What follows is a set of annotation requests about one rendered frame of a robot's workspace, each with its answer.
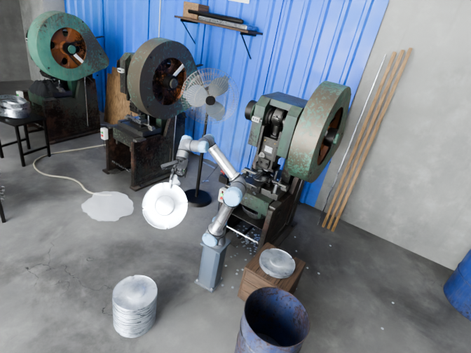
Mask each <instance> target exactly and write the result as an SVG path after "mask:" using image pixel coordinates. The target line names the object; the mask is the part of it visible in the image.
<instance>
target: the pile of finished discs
mask: <svg viewBox="0 0 471 353"><path fill-rule="evenodd" d="M259 264H260V266H261V269H262V270H263V271H264V272H265V273H267V274H269V275H270V276H272V277H275V278H280V279H283V278H287V277H290V276H291V275H292V273H293V272H294V269H295V262H294V259H292V257H291V256H290V255H289V254H288V253H287V252H285V251H283V250H280V249H266V250H264V251H263V252H262V253H261V255H260V259H259Z"/></svg>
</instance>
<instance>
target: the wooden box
mask: <svg viewBox="0 0 471 353"><path fill-rule="evenodd" d="M266 249H279V248H277V247H276V246H274V245H272V244H270V243H268V242H267V243H265V245H264V246H263V247H262V248H261V249H260V250H259V251H258V253H257V254H256V255H255V256H254V257H253V258H252V260H251V261H250V262H249V263H248V264H247V265H246V266H245V269H244V272H243V276H242V279H241V283H240V288H239V291H238V297H239V298H240V299H242V300H243V301H246V300H247V297H248V296H249V295H250V294H251V293H252V292H253V291H255V290H257V289H260V288H262V287H276V288H279V289H283V290H285V291H288V292H289V293H291V294H292V295H293V294H294V292H295V291H296V288H297V285H298V283H299V280H300V278H301V275H302V272H303V269H304V267H305V265H306V263H305V262H304V261H302V260H300V259H298V258H296V257H295V256H293V255H291V254H290V256H291V257H292V259H294V262H295V269H294V272H293V273H292V275H291V276H290V277H287V278H283V279H280V278H275V277H272V276H270V275H269V274H267V273H265V272H264V271H263V270H262V269H261V266H260V264H259V259H260V255H261V253H262V252H263V251H264V250H266ZM280 250H281V249H280Z"/></svg>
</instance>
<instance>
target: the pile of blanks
mask: <svg viewBox="0 0 471 353"><path fill-rule="evenodd" d="M156 301H157V295H156V297H155V299H154V300H153V302H152V303H151V304H150V305H148V306H147V307H145V308H143V309H141V310H139V309H138V310H133V311H130V310H124V309H122V308H120V307H119V306H117V305H116V304H115V302H114V299H113V298H112V303H113V318H114V328H115V329H116V331H117V333H119V334H120V335H121V336H124V337H127V338H136V337H139V336H141V335H144V334H145V333H146V332H148V331H149V330H150V329H151V327H152V326H153V324H154V322H155V318H156Z"/></svg>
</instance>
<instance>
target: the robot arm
mask: <svg viewBox="0 0 471 353"><path fill-rule="evenodd" d="M189 151H194V152H200V153H207V152H208V151H209V153H210V154H211V156H212V157H213V158H214V159H215V161H216V162H217V164H218V165H219V166H220V167H221V169H222V170H223V171H224V173H225V174H226V176H227V177H228V178H229V182H230V183H231V185H230V186H229V188H228V189H227V190H226V191H225V193H224V197H223V204H222V206H221V208H220V210H219V211H218V213H217V215H216V216H215V217H214V218H213V220H212V223H211V224H210V225H209V226H208V228H207V230H206V232H205V234H204V235H203V242H204V243H205V244H206V245H207V246H210V247H212V248H215V249H219V248H222V247H223V246H224V245H225V244H226V239H225V232H226V226H227V221H228V218H229V216H230V215H231V213H232V211H233V210H234V208H236V207H238V205H239V204H240V201H241V200H242V198H243V196H244V195H245V194H246V192H247V184H246V182H245V180H244V178H243V176H242V175H241V174H240V173H239V172H237V171H236V169H235V168H234V167H233V166H232V164H231V163H230V162H229V160H228V159H227V157H226V156H225V155H224V154H223V152H222V151H221V149H220V148H219V147H218V146H217V144H216V143H215V142H214V136H213V135H212V134H206V135H204V136H203V137H202V138H200V139H199V140H193V138H192V137H190V136H187V135H184V136H183V137H182V139H181V141H180V144H179V148H178V151H177V155H176V160H174V161H172V162H167V163H165V164H162V165H161V168H162V170H165V169H169V168H172V172H171V175H170V183H169V187H170V189H171V187H172V184H175V185H177V186H179V185H180V182H179V180H178V177H181V178H182V177H184V178H185V177H186V173H187V166H188V163H189V160H188V156H189Z"/></svg>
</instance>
